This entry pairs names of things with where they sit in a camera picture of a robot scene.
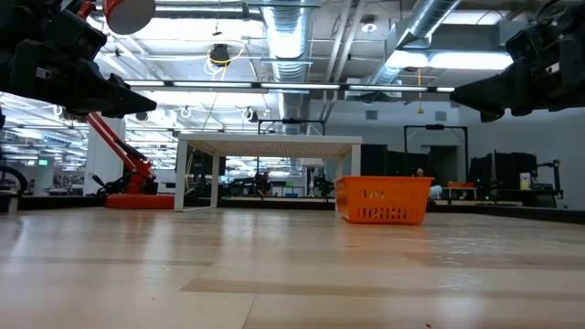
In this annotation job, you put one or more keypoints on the red desk lamp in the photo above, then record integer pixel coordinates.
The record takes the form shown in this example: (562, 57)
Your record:
(137, 201)

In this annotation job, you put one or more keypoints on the black round wheel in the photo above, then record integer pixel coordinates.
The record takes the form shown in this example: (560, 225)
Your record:
(24, 183)

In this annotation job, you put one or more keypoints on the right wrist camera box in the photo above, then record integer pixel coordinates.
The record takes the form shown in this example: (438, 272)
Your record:
(525, 43)

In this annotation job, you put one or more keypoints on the white cup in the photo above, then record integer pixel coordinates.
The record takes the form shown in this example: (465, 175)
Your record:
(525, 181)

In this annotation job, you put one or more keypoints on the low black stand frame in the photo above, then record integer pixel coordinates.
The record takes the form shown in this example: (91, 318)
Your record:
(292, 121)

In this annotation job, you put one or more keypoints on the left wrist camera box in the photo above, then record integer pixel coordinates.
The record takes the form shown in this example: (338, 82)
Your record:
(82, 34)

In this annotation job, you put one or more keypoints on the white perforated metal shelf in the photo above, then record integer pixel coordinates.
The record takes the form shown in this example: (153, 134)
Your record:
(269, 139)

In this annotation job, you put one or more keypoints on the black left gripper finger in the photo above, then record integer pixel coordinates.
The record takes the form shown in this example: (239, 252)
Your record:
(114, 93)
(128, 113)

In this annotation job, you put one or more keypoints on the person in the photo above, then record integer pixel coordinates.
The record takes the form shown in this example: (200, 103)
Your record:
(419, 172)

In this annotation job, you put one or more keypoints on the tall black stand frame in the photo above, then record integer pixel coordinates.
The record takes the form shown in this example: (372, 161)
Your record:
(435, 126)

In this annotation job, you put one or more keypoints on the orange plastic basket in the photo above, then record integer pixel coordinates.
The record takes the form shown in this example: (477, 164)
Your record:
(384, 185)

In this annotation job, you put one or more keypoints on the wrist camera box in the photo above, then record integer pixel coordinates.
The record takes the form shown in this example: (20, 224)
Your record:
(82, 34)
(525, 43)

